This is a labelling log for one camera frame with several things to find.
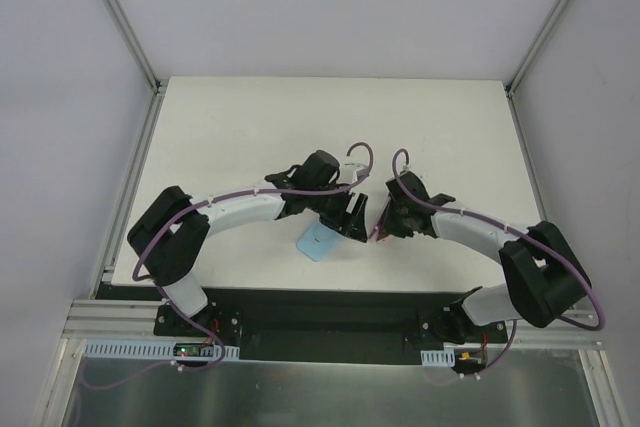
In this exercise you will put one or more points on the aluminium frame post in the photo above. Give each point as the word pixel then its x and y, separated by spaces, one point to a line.
pixel 133 45
pixel 543 35

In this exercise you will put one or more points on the left aluminium frame post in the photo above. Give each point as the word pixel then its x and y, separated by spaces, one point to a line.
pixel 133 45

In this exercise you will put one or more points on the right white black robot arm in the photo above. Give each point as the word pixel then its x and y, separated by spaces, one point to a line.
pixel 542 276

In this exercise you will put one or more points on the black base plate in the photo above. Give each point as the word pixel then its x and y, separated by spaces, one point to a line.
pixel 301 326

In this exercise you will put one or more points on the light blue phone case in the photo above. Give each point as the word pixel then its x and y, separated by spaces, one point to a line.
pixel 318 241

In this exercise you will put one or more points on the left white cable duct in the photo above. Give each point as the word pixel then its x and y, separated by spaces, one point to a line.
pixel 158 350

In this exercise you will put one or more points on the black smartphone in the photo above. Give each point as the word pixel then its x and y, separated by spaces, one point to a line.
pixel 383 227

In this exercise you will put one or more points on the pink phone case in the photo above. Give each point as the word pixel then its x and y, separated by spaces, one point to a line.
pixel 396 224

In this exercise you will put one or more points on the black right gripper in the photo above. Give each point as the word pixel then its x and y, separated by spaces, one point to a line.
pixel 395 217

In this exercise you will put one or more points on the right aluminium frame post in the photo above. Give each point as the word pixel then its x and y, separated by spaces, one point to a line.
pixel 543 35

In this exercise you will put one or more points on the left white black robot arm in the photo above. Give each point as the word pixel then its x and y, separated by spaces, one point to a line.
pixel 170 234

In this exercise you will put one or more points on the white cable duct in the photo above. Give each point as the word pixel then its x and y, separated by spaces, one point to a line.
pixel 158 350
pixel 438 358

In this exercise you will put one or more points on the metal front sheet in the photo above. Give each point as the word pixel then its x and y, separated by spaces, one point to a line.
pixel 528 387

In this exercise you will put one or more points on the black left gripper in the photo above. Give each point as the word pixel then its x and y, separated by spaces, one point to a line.
pixel 342 214

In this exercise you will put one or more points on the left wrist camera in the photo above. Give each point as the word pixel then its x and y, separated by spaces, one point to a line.
pixel 354 173

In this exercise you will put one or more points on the right white cable duct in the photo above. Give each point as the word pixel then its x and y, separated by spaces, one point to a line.
pixel 438 358

